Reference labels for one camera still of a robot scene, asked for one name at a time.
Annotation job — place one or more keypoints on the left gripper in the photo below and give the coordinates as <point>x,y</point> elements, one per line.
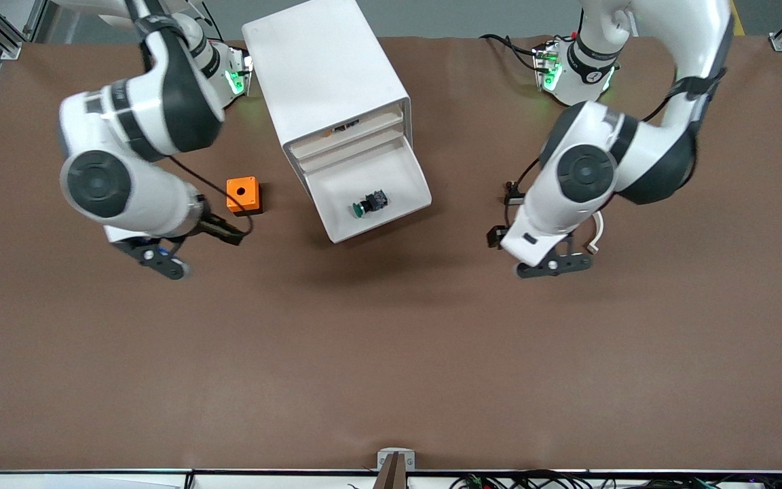
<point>497,236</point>

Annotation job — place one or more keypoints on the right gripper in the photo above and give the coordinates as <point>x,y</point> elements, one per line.
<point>217,229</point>

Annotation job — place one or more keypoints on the green push button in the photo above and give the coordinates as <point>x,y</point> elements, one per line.
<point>370,202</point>

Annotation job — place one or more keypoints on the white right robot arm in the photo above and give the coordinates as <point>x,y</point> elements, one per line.
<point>133,197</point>

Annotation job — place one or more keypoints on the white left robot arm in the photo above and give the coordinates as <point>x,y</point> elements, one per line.
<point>656,156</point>

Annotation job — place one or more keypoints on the orange button box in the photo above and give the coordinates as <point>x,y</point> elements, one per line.
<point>241,193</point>

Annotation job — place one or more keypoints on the white curved bracket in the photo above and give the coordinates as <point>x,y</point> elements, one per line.
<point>596,234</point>

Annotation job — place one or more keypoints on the black white push switch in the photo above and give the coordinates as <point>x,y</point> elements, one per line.
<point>512,197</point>

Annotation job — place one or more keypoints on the white table edge rail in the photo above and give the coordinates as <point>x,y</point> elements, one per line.
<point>92,481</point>

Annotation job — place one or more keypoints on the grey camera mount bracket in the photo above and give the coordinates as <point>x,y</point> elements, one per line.
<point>382,460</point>

